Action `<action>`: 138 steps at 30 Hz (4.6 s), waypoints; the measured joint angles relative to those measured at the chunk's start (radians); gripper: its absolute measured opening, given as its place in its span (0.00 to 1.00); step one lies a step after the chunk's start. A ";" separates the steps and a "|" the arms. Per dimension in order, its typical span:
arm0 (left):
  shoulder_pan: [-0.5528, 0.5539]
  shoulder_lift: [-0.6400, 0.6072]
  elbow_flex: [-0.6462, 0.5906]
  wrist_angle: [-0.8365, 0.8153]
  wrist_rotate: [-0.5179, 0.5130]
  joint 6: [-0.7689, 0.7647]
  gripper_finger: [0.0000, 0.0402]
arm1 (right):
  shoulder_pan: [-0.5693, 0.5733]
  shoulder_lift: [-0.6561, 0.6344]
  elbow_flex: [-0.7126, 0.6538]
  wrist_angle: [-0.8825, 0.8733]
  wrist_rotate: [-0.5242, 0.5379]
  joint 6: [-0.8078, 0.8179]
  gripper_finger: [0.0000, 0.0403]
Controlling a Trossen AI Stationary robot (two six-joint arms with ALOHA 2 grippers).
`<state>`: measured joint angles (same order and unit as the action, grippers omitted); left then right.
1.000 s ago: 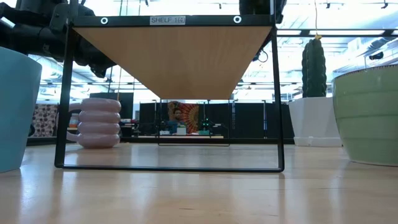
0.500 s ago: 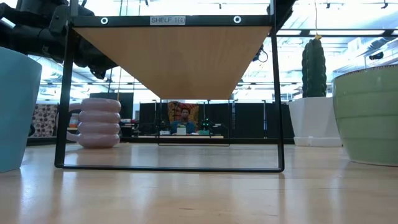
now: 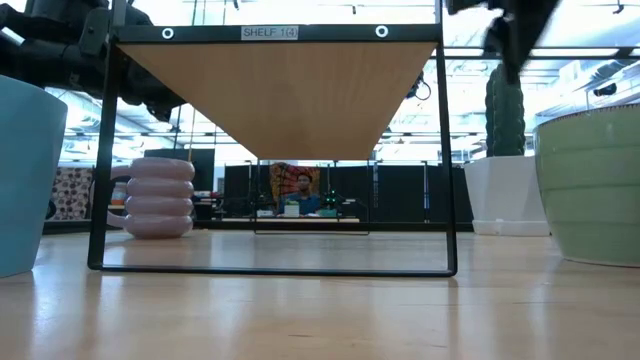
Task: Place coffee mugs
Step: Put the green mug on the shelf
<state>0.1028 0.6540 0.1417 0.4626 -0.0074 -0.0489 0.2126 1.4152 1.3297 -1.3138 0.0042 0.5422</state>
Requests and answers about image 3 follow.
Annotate colourful patterned fabric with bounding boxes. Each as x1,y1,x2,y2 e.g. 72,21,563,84
268,162,321,201

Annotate light blue mug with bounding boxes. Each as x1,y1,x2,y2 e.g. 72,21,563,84
0,74,69,279

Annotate black partition panels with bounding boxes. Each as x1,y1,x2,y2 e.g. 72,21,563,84
223,163,474,225

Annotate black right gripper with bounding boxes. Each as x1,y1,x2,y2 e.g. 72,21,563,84
444,0,561,85

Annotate person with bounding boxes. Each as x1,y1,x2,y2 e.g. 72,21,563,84
277,172,322,217

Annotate green cactus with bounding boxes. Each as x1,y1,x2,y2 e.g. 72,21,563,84
484,62,527,158

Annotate green glazed mug white handle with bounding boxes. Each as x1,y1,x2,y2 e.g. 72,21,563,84
532,103,640,269

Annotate purple ribbed mug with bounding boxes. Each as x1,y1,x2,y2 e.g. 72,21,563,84
106,156,197,240

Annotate white hexagonal plant pot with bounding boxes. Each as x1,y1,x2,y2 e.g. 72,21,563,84
463,154,551,237

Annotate dotted pattern board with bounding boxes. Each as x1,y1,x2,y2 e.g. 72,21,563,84
47,167,95,222

